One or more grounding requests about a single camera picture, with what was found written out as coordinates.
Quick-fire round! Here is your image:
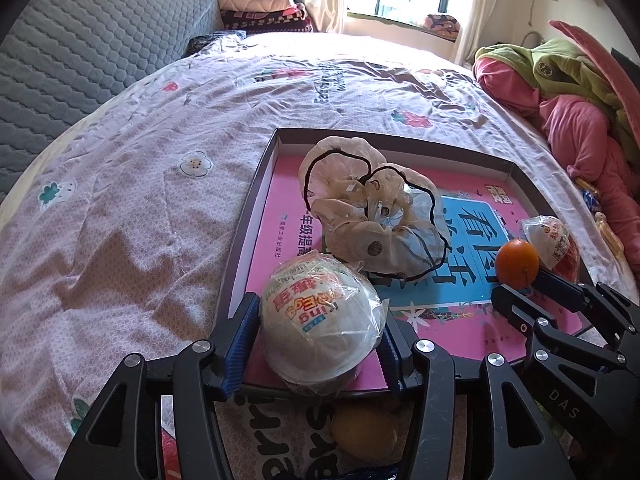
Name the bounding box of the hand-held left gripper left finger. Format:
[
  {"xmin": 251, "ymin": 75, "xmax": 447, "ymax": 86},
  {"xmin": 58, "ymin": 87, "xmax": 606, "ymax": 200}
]
[{"xmin": 55, "ymin": 294, "xmax": 263, "ymax": 480}]

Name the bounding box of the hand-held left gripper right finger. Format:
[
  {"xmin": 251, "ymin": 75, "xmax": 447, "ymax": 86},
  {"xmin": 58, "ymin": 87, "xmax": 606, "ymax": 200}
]
[{"xmin": 382, "ymin": 317, "xmax": 576, "ymax": 480}]

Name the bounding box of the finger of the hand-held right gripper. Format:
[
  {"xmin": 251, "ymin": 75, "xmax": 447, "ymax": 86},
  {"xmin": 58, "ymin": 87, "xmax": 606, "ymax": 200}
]
[
  {"xmin": 537, "ymin": 270, "xmax": 640, "ymax": 333},
  {"xmin": 490, "ymin": 285, "xmax": 626, "ymax": 376}
]

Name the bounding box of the orange tangerine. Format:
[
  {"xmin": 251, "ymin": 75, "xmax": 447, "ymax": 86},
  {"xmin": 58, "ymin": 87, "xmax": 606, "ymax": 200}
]
[{"xmin": 497, "ymin": 239, "xmax": 541, "ymax": 291}]

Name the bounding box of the red toy egg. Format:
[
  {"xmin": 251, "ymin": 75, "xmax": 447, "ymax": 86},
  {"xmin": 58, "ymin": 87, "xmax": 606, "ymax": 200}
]
[{"xmin": 517, "ymin": 214, "xmax": 583, "ymax": 281}]

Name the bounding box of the brown walnut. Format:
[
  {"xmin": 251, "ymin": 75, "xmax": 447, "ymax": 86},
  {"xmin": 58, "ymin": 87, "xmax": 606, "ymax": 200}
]
[{"xmin": 331, "ymin": 402, "xmax": 401, "ymax": 461}]

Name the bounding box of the white toy egg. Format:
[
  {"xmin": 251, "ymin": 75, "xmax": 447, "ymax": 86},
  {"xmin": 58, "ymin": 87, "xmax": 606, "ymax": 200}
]
[{"xmin": 259, "ymin": 252, "xmax": 390, "ymax": 397}]

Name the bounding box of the dark cardboard box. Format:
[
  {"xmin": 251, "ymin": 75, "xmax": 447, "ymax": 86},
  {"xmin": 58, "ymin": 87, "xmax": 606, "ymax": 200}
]
[{"xmin": 220, "ymin": 127, "xmax": 588, "ymax": 396}]

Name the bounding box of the white pouch with black trim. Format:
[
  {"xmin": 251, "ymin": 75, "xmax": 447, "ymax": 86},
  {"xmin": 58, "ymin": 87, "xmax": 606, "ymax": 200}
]
[{"xmin": 298, "ymin": 135, "xmax": 453, "ymax": 281}]

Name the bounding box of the pink quilt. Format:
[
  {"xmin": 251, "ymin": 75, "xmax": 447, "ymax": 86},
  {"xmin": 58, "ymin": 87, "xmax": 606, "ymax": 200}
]
[{"xmin": 474, "ymin": 57, "xmax": 640, "ymax": 241}]

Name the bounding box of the green fleece blanket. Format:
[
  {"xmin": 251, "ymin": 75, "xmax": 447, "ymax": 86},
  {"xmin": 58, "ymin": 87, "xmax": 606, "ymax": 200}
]
[{"xmin": 474, "ymin": 37, "xmax": 640, "ymax": 161}]

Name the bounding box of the patterned windowsill cushion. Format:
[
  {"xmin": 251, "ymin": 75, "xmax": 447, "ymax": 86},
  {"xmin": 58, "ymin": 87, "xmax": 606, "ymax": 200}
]
[{"xmin": 422, "ymin": 12, "xmax": 463, "ymax": 41}]

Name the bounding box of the dark blue cloth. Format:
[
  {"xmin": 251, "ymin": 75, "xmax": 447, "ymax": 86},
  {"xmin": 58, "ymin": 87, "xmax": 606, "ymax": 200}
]
[{"xmin": 185, "ymin": 31, "xmax": 246, "ymax": 58}]

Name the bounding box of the grey quilted headboard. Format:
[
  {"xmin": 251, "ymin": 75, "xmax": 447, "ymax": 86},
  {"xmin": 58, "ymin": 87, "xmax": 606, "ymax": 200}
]
[{"xmin": 0, "ymin": 0, "xmax": 223, "ymax": 201}]

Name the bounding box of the stack of folded blankets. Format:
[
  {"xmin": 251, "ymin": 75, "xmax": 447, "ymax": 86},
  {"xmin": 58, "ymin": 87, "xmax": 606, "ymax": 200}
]
[{"xmin": 218, "ymin": 0, "xmax": 313, "ymax": 33}]

